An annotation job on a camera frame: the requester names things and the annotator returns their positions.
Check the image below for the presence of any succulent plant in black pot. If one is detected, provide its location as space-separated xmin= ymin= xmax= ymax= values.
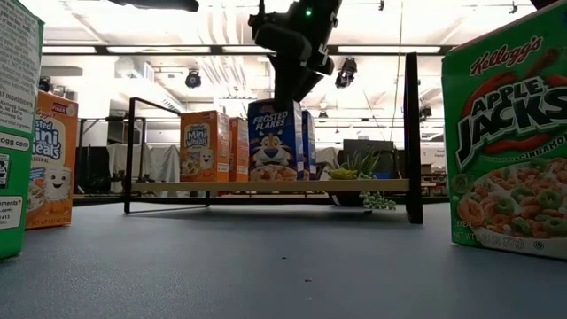
xmin=326 ymin=148 xmax=399 ymax=212

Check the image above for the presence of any green Apple Jacks cereal box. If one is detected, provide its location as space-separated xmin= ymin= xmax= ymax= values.
xmin=441 ymin=1 xmax=567 ymax=261
xmin=0 ymin=0 xmax=46 ymax=261

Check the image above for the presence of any black table frame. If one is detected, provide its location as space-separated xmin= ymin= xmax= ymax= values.
xmin=73 ymin=193 xmax=451 ymax=207

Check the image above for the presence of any white cloth covered table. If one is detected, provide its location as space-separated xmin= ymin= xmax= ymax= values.
xmin=105 ymin=142 xmax=181 ymax=197

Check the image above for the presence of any blue Frosted Flakes cereal box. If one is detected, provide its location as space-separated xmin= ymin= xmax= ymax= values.
xmin=302 ymin=109 xmax=319 ymax=181
xmin=247 ymin=98 xmax=306 ymax=183

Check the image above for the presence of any orange Frosted Mini-Wheats cereal box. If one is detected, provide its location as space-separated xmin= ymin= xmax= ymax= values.
xmin=25 ymin=89 xmax=80 ymax=230
xmin=229 ymin=116 xmax=250 ymax=183
xmin=179 ymin=110 xmax=231 ymax=183

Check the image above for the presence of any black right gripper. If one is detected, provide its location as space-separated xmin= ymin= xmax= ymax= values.
xmin=254 ymin=19 xmax=340 ymax=113

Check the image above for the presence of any brown cardboard box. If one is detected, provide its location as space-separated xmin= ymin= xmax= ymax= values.
xmin=421 ymin=148 xmax=447 ymax=175

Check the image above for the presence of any black ceiling spotlight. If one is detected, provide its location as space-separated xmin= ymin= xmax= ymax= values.
xmin=334 ymin=56 xmax=359 ymax=90
xmin=184 ymin=69 xmax=203 ymax=90

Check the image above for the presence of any wooden cutting board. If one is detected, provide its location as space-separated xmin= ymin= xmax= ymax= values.
xmin=122 ymin=51 xmax=425 ymax=226

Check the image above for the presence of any long ceiling light fixture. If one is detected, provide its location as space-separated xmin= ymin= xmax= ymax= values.
xmin=42 ymin=43 xmax=458 ymax=58

